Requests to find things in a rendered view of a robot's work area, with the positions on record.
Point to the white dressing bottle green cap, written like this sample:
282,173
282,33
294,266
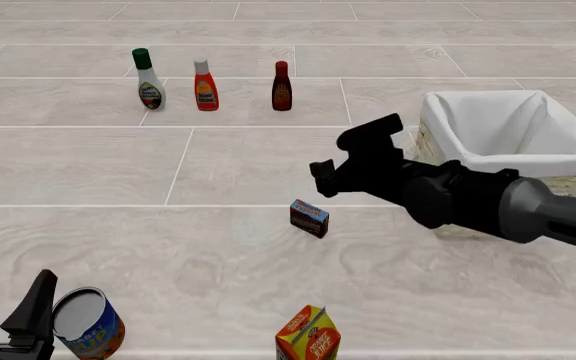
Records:
150,90

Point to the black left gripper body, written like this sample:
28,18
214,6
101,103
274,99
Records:
3,352

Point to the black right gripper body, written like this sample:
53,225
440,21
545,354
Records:
325,180

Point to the grey and black right robot arm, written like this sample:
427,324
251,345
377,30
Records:
468,198

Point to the red-orange dressing bottle grey cap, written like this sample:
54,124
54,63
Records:
206,92

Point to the chocolate pudding box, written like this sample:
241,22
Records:
310,221

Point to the orange juice carton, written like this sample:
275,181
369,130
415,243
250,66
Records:
310,337

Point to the woven basket with white liner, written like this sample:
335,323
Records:
508,127

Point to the blue and orange soup tin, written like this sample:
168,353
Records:
90,326

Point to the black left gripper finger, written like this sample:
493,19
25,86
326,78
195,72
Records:
35,311

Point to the dark red sauce bottle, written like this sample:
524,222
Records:
281,92

